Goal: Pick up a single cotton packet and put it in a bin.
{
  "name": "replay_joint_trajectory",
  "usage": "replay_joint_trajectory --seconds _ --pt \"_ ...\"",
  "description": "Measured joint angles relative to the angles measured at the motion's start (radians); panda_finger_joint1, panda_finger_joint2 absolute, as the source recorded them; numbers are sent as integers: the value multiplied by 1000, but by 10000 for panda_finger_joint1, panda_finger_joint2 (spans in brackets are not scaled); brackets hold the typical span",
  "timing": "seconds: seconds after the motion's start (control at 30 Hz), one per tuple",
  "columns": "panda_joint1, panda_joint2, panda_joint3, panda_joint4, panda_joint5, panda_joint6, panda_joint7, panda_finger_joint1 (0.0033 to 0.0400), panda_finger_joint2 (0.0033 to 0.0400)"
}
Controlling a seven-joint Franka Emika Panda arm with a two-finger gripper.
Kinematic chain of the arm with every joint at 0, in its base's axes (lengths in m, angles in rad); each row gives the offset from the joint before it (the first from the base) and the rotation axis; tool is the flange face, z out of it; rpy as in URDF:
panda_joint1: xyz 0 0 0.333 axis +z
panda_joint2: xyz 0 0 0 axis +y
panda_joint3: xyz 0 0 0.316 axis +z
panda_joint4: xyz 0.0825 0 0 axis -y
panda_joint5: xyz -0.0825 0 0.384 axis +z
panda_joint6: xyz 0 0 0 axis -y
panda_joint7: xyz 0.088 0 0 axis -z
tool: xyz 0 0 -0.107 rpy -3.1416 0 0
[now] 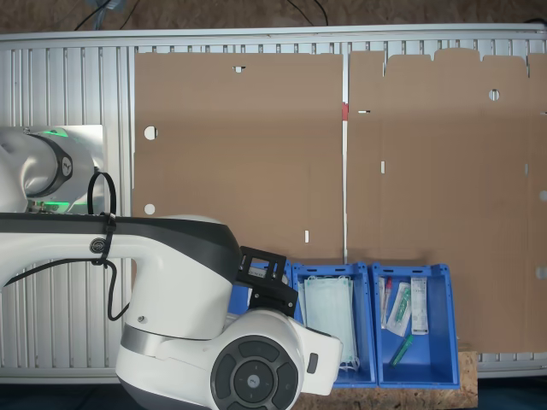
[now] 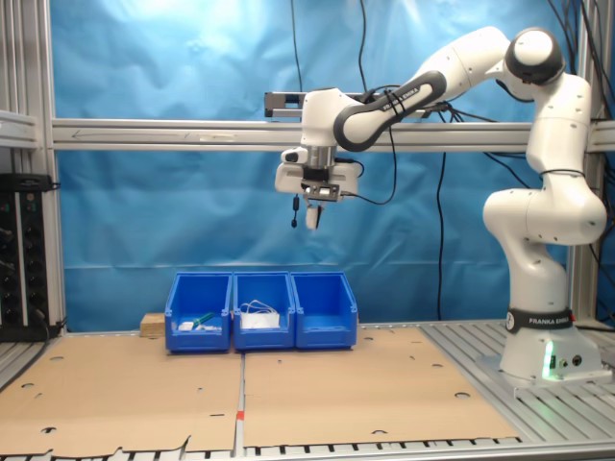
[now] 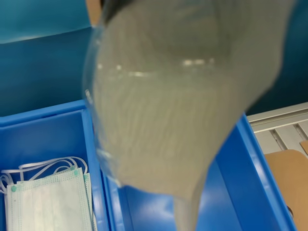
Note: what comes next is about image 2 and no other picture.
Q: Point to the white printed gauze packet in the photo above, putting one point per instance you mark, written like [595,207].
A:
[312,219]

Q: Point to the blue bin with cotton packet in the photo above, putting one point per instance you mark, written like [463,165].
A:
[324,338]

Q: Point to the grey box-shaped device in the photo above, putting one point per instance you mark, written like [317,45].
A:
[283,103]

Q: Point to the stack of white face masks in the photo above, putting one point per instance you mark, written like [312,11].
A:
[259,322]

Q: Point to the blue bin with masks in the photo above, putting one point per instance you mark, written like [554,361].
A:
[263,340]

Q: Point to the green capped syringe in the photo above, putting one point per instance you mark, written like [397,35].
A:
[204,317]

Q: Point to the white packet with green print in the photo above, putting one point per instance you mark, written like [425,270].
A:
[209,328]

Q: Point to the long white flat packet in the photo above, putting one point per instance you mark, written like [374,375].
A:
[185,326]

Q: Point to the blue bin with syringe packets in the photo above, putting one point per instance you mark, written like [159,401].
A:
[197,341]

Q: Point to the cork board block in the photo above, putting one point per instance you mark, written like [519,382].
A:
[153,325]

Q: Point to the black adapter box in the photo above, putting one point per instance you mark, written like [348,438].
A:
[26,182]

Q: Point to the black power strip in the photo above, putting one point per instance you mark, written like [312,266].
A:
[8,259]
[34,259]

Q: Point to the short aluminium side beam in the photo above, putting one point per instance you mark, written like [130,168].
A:
[17,127]

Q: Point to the wrist camera with metal bracket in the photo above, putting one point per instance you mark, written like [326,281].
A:
[322,190]

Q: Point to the aluminium horizontal frame beam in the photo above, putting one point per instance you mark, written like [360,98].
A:
[144,134]

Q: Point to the aluminium frame post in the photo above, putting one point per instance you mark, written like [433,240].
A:
[583,288]
[36,57]

